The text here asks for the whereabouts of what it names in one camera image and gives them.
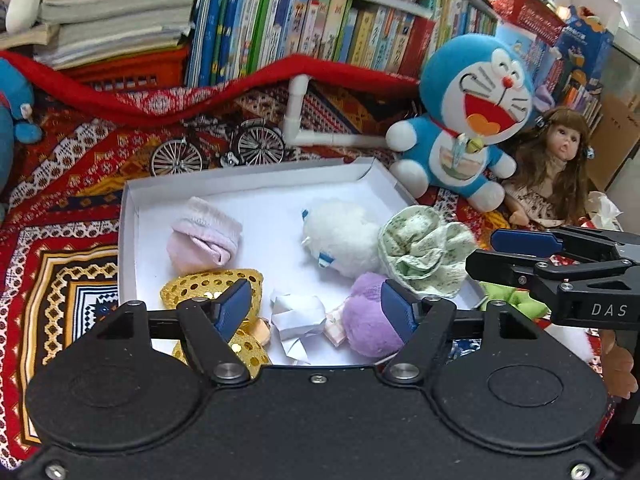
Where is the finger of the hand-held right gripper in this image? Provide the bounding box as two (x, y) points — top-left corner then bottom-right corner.
(491, 226), (640, 259)
(465, 249), (567, 294)

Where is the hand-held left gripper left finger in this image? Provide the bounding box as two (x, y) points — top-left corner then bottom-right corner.
(95, 279), (252, 386)

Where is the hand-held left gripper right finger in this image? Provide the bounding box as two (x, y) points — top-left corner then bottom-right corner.
(380, 280), (540, 386)

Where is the purple plush ball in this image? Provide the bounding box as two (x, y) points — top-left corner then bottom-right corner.
(345, 272), (417, 359)

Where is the green plush scrunchie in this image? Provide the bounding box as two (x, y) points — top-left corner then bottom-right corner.
(479, 282), (540, 322)

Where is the white paper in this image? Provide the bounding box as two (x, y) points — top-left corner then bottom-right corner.
(270, 290), (329, 365)

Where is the green floral cloth scrunchie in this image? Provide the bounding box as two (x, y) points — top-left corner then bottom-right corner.
(378, 205), (477, 297)

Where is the pink white sock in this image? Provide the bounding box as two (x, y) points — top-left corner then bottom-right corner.
(166, 196), (244, 277)

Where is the blue white patterned cloth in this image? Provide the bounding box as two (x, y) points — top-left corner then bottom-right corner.
(450, 337), (486, 362)

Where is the white cardboard box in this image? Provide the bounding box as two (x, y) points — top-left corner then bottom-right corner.
(117, 156), (482, 367)

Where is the white fluffy plush toy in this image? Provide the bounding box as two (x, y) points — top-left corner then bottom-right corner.
(301, 200), (387, 278)

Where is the small cream soft piece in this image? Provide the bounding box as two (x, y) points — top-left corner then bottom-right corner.
(249, 317), (274, 347)

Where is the person's right hand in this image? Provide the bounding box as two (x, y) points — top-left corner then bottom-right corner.
(600, 332), (640, 402)

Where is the red and white plush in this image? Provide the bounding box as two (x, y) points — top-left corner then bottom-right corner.
(539, 317), (603, 363)

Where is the brown haired doll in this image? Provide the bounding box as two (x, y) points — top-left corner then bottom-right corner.
(502, 107), (597, 227)

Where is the crumpled white tissue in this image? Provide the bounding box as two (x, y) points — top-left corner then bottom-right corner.
(584, 190), (624, 232)

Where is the brown cardboard box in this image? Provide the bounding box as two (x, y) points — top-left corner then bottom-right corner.
(590, 92), (640, 193)

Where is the blue cat plush toy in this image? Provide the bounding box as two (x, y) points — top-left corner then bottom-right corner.
(385, 35), (537, 212)

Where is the row of thin blue books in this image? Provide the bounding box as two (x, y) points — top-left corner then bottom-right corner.
(500, 25), (604, 129)

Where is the model bicycle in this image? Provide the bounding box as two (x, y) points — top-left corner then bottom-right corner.
(150, 117), (287, 177)

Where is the red patterned blanket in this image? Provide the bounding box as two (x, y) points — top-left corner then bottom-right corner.
(0, 50), (640, 466)

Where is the blue cartoon cardboard box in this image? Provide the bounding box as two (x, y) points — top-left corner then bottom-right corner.
(550, 5), (616, 92)

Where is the white plastic pipe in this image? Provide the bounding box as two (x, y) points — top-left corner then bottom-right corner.
(285, 74), (397, 149)

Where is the red plastic basket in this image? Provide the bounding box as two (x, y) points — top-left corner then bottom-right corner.
(487, 0), (569, 47)

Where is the orange plastic crate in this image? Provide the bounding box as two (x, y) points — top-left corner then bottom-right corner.
(65, 45), (191, 92)

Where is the row of children's books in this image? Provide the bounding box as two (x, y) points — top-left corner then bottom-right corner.
(185, 0), (501, 89)

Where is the round blue plush toy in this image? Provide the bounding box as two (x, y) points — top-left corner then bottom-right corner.
(0, 57), (44, 197)

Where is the stack of lying books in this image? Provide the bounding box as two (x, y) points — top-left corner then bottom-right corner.
(0, 0), (201, 72)

